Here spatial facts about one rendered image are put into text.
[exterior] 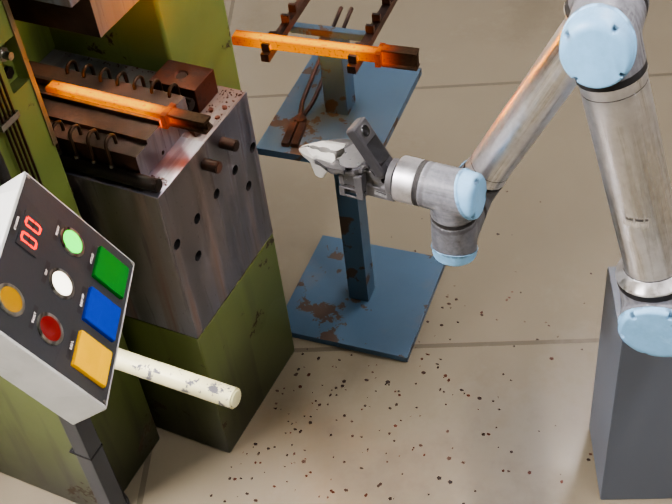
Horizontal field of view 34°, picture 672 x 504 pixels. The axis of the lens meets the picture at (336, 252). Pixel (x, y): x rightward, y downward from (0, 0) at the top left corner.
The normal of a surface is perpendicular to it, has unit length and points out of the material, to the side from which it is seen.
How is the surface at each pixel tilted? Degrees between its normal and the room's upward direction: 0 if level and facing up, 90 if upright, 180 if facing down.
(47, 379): 90
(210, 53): 90
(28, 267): 60
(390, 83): 0
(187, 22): 90
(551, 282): 0
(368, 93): 0
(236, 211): 90
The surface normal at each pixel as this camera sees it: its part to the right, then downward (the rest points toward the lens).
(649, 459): -0.04, 0.71
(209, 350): 0.90, 0.25
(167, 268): -0.43, 0.67
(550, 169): -0.10, -0.70
